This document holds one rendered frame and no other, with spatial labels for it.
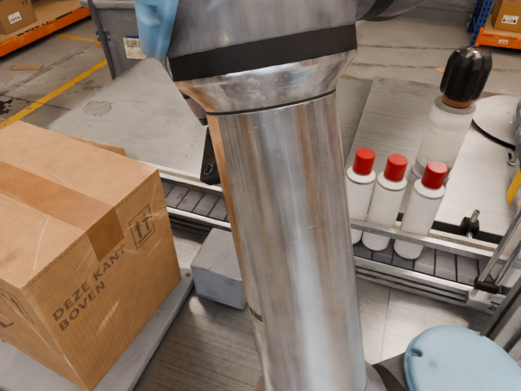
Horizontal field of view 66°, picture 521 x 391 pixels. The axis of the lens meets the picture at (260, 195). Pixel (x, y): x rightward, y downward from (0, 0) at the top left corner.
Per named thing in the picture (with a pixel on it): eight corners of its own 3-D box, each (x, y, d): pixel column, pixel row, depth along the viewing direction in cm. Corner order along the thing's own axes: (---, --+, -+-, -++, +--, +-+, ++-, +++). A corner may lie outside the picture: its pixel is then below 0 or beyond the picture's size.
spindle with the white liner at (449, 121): (450, 165, 99) (498, 44, 79) (450, 187, 92) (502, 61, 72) (412, 157, 101) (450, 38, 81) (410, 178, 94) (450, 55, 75)
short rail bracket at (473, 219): (464, 248, 85) (485, 207, 77) (464, 258, 83) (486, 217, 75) (448, 244, 86) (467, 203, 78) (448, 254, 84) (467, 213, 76)
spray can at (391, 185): (389, 236, 81) (415, 153, 67) (386, 255, 77) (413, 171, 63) (363, 230, 82) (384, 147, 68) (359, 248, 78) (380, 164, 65)
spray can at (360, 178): (363, 230, 82) (383, 147, 68) (358, 248, 78) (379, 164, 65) (337, 223, 83) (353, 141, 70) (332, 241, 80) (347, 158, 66)
